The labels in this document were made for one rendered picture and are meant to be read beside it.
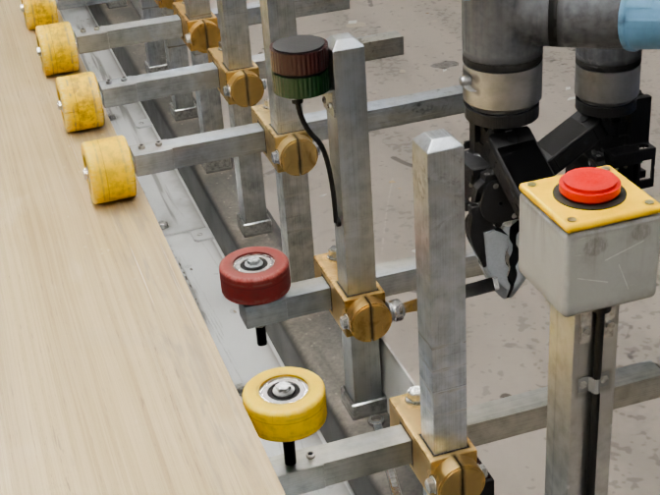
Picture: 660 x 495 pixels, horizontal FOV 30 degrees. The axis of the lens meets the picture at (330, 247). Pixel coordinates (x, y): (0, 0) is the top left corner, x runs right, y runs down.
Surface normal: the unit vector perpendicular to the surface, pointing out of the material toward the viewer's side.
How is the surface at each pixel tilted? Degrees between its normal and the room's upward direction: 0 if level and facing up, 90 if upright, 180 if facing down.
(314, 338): 0
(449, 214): 90
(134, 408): 0
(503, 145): 30
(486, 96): 90
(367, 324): 90
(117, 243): 0
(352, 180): 90
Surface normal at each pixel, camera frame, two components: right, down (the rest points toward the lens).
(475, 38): -0.69, 0.39
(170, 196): -0.06, -0.87
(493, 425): 0.32, 0.44
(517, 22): -0.26, 0.55
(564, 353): -0.95, 0.21
